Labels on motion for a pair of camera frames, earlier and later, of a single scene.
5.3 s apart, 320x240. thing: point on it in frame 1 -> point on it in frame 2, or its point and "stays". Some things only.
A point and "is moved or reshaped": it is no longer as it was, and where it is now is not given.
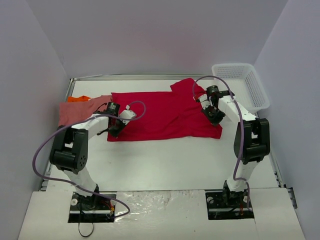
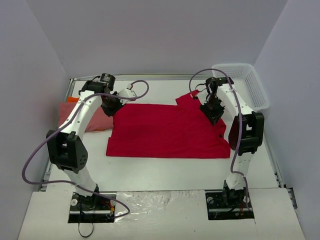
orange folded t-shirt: (82, 98) stays
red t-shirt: (180, 114) is moved or reshaped
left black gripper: (114, 127) -> (111, 106)
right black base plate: (227, 205) stays
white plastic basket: (245, 83) stays
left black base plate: (95, 208) stays
